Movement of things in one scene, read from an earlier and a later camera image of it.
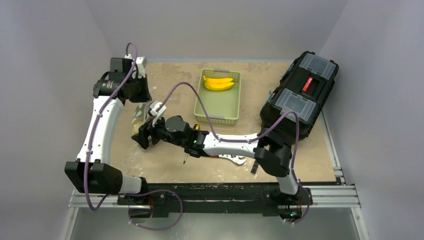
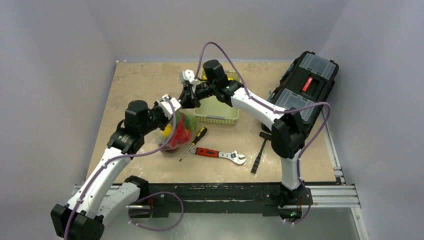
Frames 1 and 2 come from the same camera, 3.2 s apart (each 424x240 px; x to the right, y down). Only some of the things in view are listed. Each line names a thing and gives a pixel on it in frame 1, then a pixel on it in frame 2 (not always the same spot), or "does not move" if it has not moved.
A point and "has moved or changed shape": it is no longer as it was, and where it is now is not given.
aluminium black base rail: (218, 199) does not move
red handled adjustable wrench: (235, 159) does not move
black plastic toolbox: (304, 87) does not move
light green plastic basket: (223, 106) does not move
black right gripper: (149, 134) -> (191, 94)
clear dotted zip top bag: (140, 116) has moved or changed shape
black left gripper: (145, 96) -> (156, 107)
